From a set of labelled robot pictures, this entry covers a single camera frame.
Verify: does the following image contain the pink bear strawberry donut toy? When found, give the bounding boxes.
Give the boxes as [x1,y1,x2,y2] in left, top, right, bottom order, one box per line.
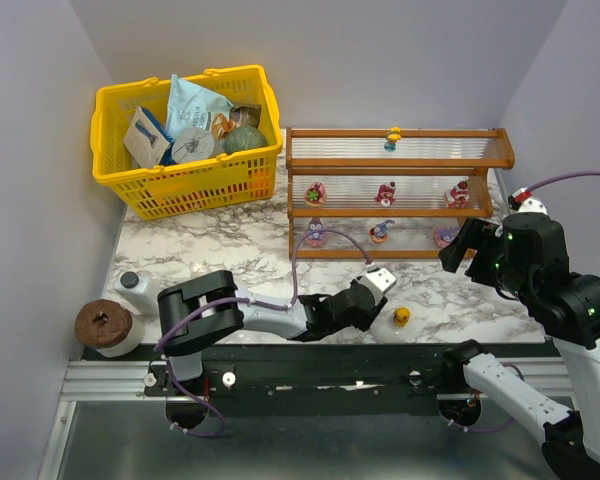
[303,182,327,207]

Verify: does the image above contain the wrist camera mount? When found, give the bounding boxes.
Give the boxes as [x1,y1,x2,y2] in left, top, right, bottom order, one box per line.
[508,188,547,215]
[358,263,397,303]

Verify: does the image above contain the purple bunny pink cup toy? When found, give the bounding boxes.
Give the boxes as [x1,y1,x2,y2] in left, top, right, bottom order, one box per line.
[432,227,460,249]

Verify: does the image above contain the purple bunny orange basket toy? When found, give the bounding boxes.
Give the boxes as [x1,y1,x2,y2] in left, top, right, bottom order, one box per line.
[369,219,395,243]

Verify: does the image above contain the wooden two-tier shelf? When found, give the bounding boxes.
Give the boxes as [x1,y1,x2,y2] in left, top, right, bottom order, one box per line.
[286,128,515,260]

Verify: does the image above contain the brown snack packet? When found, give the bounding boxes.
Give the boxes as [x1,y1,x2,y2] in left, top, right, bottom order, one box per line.
[211,103,262,140]

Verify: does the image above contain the white and blue razor box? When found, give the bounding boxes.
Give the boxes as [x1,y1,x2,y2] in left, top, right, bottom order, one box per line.
[123,106,174,169]

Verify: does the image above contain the yellow haired figure toy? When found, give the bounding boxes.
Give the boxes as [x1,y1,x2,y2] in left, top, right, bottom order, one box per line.
[393,307,411,328]

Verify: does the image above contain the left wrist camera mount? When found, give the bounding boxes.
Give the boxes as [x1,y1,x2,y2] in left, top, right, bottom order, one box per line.
[358,263,397,303]

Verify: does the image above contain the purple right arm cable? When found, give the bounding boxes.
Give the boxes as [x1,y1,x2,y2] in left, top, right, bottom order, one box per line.
[449,171,600,434]

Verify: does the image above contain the purple bunny pink donut toy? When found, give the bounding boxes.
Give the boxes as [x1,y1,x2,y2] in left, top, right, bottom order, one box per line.
[304,217,327,248]

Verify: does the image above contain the green melon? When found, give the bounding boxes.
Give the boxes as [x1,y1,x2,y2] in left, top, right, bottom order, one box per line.
[223,125,268,155]

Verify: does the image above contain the brown tape roll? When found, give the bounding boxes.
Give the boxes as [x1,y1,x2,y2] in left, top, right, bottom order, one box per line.
[74,299,133,349]

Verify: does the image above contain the light blue cassava chips bag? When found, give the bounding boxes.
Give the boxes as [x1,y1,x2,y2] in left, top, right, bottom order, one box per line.
[165,74,233,140]

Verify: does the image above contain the yellow plastic shopping basket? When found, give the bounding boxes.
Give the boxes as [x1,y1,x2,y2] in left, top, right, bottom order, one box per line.
[90,65,283,220]

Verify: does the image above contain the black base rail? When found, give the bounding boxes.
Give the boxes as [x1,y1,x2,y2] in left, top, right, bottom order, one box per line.
[82,342,501,419]

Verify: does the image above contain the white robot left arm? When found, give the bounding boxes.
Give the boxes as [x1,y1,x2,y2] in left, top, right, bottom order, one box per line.
[156,267,397,382]

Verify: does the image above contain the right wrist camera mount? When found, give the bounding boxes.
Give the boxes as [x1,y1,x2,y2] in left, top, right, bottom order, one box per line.
[508,188,547,215]

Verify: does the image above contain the grey wrapped round package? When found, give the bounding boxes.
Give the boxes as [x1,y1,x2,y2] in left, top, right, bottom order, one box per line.
[172,127,219,164]

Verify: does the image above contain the pink bear cake slice toy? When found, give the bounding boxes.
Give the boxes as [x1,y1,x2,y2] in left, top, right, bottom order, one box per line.
[443,180,470,209]

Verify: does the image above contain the yellow blue minion toy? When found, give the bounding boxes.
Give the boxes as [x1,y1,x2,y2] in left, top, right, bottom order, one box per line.
[384,127,402,152]

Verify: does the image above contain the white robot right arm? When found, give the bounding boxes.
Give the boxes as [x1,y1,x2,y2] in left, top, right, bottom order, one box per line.
[439,213,600,479]

